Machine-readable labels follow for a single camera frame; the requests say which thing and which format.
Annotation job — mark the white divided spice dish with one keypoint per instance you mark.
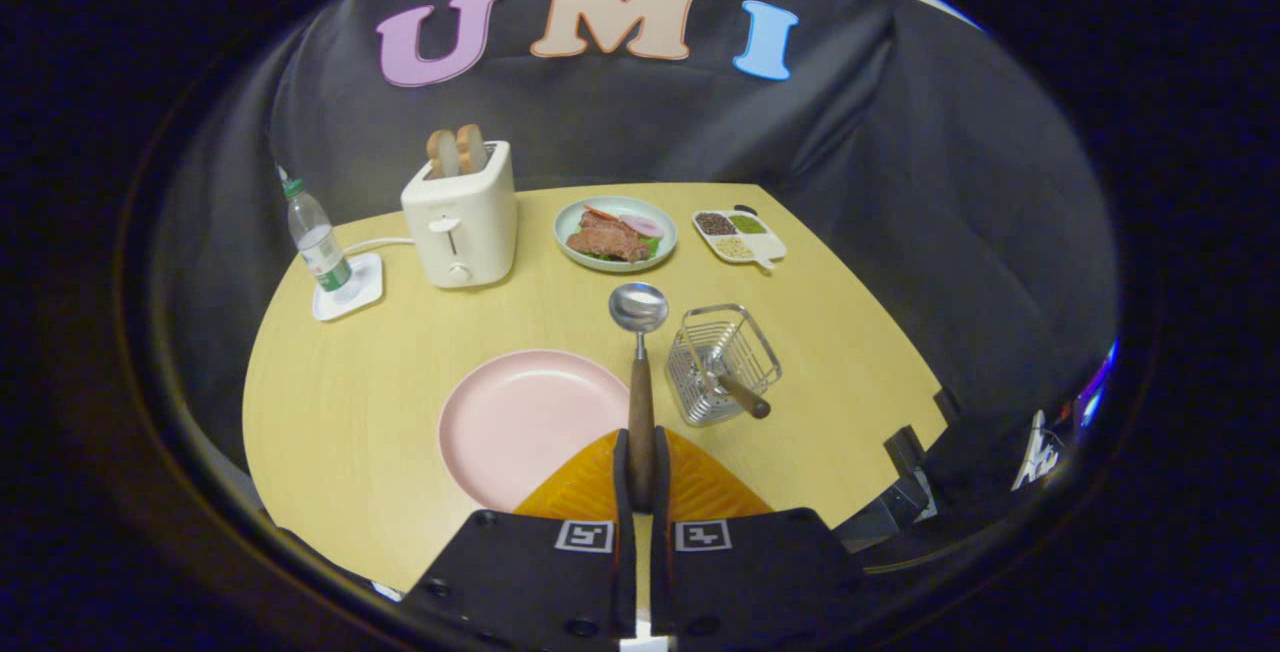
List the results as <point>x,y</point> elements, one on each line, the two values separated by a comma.
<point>772,249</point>

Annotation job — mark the red tomato slice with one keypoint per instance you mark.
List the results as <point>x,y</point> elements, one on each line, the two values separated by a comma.
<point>598,211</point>

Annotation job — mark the pale green food plate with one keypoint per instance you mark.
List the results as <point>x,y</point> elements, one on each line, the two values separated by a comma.
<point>562,230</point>

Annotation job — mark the dark brown beans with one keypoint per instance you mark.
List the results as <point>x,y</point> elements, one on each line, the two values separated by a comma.
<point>716,224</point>

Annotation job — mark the black backdrop cloth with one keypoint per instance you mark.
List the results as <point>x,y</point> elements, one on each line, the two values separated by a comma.
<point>900,182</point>

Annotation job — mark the white square pad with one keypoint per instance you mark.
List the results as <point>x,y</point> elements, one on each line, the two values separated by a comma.
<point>365,282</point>

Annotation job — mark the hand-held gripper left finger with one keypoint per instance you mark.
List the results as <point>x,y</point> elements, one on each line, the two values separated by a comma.
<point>620,482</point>

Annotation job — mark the green beans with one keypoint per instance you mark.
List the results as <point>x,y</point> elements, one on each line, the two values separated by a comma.
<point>747,224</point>

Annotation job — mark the pink round plate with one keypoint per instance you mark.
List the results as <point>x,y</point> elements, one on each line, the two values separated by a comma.
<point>520,422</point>

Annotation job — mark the pink ham slice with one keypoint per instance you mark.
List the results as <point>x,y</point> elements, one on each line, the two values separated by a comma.
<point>642,226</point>

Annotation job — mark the beige beans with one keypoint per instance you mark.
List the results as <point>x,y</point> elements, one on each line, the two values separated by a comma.
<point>734,248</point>

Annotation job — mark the clear plastic water bottle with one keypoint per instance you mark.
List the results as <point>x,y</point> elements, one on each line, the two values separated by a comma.
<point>318,242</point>

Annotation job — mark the brown meat steak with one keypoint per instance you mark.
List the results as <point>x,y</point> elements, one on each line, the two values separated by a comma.
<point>605,240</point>

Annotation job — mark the toast bread slice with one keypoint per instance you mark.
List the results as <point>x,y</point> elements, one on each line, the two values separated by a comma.
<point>472,148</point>
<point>441,154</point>

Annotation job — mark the white device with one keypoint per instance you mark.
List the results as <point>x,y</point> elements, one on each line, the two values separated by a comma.
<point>1036,452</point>

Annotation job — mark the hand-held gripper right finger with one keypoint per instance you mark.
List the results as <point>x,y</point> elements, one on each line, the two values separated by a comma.
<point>662,482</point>

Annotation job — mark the green lettuce leaf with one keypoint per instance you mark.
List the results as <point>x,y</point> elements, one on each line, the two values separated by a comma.
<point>652,247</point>

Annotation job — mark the cream white toaster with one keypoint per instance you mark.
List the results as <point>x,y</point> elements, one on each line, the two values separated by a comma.
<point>470,222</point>

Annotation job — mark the blue lit screen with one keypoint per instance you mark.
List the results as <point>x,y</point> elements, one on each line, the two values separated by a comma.
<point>1097,377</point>

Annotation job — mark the black table edge bracket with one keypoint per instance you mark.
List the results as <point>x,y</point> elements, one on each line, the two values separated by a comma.
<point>908,462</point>
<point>947,407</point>

